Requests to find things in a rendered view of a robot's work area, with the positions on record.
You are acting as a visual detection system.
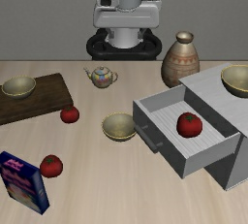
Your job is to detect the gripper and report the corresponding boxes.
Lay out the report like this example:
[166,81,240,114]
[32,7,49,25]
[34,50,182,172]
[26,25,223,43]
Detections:
[93,0,163,40]

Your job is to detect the porcelain bowl with gold rim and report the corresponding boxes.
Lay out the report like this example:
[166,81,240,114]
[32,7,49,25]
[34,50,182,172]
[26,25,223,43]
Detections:
[101,112,138,143]
[220,64,248,99]
[1,75,37,100]

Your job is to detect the red tomato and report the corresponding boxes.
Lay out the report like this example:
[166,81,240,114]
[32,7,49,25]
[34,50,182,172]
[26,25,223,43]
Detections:
[59,105,80,124]
[175,112,203,139]
[39,154,64,179]

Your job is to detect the grey cabinet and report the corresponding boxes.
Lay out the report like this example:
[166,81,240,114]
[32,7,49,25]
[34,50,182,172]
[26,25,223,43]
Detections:
[178,62,248,192]

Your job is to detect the grey open drawer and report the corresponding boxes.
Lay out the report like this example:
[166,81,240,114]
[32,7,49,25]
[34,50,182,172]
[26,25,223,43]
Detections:
[132,83,242,179]

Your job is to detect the colourful patterned teapot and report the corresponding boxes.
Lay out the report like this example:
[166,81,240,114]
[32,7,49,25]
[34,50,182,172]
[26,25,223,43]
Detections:
[83,65,119,89]

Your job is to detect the brown patterned vase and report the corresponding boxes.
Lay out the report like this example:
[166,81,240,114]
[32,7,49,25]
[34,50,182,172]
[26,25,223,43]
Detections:
[160,31,201,89]

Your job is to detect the dark brown wooden board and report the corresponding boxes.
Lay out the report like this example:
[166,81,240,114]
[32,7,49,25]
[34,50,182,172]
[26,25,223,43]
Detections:
[0,72,75,126]

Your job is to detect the blue carton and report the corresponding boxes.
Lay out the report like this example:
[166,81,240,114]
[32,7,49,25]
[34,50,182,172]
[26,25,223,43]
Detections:
[0,150,50,216]

